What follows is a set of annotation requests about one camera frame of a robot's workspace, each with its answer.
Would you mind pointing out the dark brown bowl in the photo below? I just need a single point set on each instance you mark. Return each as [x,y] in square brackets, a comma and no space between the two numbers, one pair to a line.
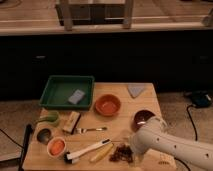
[140,118]

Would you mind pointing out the white cup orange inside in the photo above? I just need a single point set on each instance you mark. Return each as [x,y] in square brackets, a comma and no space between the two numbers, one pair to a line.
[56,147]

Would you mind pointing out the grey sponge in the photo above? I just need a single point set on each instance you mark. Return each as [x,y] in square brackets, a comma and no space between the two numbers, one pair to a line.
[76,97]

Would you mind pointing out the wooden chair frame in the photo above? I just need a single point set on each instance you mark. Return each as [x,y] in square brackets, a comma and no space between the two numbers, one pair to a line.
[72,13]

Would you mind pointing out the red bowl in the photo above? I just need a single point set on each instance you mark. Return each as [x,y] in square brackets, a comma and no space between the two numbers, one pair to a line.
[108,105]

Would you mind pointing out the yellow corn cob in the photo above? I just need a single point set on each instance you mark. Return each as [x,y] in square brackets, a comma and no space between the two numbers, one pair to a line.
[102,153]

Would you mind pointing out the dark device on floor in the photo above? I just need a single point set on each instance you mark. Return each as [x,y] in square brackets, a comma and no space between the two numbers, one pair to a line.
[199,99]

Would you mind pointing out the dark grape bunch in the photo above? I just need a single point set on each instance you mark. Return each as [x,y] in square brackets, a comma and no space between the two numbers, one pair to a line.
[122,153]

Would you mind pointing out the wooden block eraser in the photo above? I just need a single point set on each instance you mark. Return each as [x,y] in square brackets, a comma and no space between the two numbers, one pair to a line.
[71,122]

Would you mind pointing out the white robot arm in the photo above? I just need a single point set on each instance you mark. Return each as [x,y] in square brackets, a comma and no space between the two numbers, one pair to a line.
[153,135]

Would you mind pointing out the grey triangular cloth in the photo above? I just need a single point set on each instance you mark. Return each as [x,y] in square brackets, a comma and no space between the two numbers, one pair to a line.
[135,89]

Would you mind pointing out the silver fork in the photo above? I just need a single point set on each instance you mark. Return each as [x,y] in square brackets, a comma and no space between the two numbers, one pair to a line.
[84,130]

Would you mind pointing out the green plastic tray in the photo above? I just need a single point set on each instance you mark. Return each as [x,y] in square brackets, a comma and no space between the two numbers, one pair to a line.
[59,88]

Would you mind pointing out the black bar left edge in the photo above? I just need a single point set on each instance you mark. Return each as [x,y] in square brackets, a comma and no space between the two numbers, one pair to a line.
[27,134]

